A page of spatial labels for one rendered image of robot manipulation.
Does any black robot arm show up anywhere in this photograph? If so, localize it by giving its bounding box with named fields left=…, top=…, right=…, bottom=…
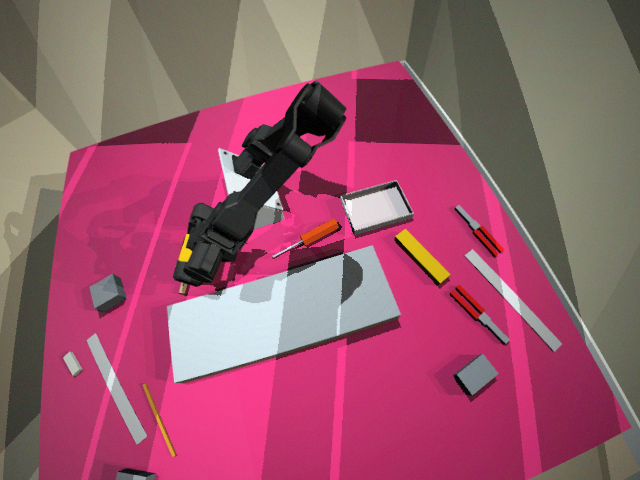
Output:
left=183, top=81, right=346, bottom=283

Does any yellow thin rod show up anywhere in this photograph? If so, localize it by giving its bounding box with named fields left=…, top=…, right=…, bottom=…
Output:
left=142, top=384, right=177, bottom=457

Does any long grey flat bar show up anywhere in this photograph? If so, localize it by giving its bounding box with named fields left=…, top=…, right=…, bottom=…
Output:
left=465, top=250, right=562, bottom=352
left=86, top=333, right=148, bottom=445

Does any white panel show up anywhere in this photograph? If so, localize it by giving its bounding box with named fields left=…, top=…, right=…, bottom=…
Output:
left=167, top=245, right=401, bottom=383

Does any orange-handled awl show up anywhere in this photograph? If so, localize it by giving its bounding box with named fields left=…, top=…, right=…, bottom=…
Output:
left=273, top=219, right=339, bottom=258

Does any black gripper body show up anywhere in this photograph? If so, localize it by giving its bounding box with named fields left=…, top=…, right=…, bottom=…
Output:
left=173, top=203, right=214, bottom=287

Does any yellow rectangular bar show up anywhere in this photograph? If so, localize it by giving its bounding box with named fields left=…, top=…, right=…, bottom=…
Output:
left=394, top=228, right=450, bottom=285

